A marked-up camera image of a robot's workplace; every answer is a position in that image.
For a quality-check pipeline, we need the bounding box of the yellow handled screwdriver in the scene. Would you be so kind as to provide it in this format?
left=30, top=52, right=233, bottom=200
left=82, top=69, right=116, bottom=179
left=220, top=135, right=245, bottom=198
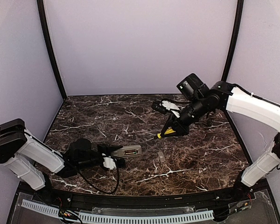
left=153, top=127, right=176, bottom=140

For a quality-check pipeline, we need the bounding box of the grey remote control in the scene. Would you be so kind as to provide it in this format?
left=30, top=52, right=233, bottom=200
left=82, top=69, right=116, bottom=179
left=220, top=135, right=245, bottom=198
left=111, top=145, right=142, bottom=158

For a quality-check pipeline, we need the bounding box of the grey battery cover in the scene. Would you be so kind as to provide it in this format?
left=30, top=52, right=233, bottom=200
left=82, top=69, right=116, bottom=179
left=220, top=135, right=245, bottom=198
left=157, top=151, right=165, bottom=162

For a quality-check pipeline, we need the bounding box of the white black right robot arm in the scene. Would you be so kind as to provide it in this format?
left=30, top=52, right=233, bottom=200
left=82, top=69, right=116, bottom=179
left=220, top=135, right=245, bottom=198
left=155, top=73, right=280, bottom=189

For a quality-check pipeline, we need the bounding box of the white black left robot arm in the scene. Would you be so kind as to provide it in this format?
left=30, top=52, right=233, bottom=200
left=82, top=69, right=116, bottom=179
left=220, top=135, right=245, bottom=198
left=0, top=119, right=125, bottom=191

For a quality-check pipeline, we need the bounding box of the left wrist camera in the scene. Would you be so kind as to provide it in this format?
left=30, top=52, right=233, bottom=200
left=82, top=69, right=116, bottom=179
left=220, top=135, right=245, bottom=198
left=102, top=156, right=117, bottom=170

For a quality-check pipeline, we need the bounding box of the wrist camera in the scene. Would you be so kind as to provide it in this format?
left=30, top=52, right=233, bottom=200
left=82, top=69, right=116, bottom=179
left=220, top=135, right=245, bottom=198
left=102, top=156, right=117, bottom=170
left=151, top=100, right=181, bottom=118

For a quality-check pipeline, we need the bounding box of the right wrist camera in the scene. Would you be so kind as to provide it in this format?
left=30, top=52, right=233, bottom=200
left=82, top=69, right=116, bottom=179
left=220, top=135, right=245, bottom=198
left=151, top=100, right=181, bottom=118

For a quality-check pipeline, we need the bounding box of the white slotted cable duct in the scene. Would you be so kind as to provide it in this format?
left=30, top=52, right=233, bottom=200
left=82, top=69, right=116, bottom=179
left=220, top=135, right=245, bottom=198
left=21, top=199, right=214, bottom=224

